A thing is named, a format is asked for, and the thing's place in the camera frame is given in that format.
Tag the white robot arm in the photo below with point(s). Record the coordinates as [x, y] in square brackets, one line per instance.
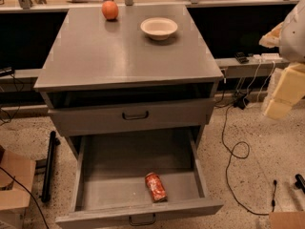
[289, 36]

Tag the black drawer handle middle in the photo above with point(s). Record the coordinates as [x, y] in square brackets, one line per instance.
[142, 220]

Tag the black remote on ledge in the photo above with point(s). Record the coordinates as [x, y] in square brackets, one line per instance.
[241, 57]

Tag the black drawer handle top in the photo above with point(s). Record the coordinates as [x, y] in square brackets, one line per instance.
[135, 116]

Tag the black drawer handle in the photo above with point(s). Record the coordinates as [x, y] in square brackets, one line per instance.
[135, 116]
[142, 220]

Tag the black tool right floor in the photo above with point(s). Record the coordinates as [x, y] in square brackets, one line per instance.
[300, 182]

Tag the cardboard box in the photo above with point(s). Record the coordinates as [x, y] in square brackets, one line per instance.
[287, 220]
[16, 179]

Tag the cardboard box bottom right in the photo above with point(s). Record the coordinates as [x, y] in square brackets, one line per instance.
[287, 220]

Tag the closed top drawer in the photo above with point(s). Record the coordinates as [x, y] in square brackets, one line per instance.
[108, 119]

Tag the white bowl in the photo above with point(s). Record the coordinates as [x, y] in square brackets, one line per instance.
[158, 28]

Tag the red coke can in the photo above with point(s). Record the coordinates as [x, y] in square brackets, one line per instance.
[155, 187]

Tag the cardboard box left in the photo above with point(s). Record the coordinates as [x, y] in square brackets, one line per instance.
[16, 179]

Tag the open middle drawer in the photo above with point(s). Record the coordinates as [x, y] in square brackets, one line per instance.
[110, 179]

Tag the grey drawer cabinet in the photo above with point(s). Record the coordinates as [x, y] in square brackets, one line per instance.
[94, 62]

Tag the orange fruit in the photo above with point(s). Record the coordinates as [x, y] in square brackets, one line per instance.
[110, 10]

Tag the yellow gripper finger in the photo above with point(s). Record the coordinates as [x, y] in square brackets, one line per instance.
[271, 39]
[285, 89]

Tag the black bar on floor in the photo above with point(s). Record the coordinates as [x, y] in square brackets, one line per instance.
[46, 191]

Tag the white power strip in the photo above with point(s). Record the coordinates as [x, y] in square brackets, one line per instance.
[267, 57]

